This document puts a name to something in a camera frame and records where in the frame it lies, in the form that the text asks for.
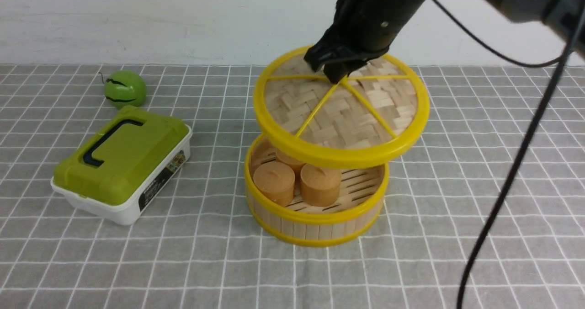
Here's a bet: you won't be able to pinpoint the brown bun back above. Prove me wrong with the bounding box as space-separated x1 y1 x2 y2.
275 149 305 177

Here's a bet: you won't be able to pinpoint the grey checked tablecloth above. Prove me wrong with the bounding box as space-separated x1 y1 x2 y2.
0 64 585 309

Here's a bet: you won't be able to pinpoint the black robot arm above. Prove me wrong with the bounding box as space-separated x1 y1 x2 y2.
304 0 584 84

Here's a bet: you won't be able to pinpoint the bamboo steamer basket yellow rims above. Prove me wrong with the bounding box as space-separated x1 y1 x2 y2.
243 135 389 247

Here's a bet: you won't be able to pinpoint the brown bun front right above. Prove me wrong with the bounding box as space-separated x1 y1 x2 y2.
299 164 342 207

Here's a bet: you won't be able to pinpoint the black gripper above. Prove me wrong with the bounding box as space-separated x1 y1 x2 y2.
303 0 426 84

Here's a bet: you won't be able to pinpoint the woven bamboo lid yellow rim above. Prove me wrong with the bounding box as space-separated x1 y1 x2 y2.
253 47 430 169

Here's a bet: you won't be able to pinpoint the brown bun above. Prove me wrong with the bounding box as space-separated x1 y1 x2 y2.
275 149 305 177
252 161 295 207
299 164 342 207

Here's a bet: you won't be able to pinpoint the green lidded white box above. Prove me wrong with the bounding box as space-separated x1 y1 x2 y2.
50 106 192 225

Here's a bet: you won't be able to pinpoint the brown bun front left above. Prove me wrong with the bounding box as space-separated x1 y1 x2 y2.
252 161 295 207

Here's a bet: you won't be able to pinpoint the black cable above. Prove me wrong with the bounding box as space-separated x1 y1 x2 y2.
429 0 585 309

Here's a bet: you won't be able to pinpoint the green toy apple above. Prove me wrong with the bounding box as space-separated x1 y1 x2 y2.
99 70 148 109

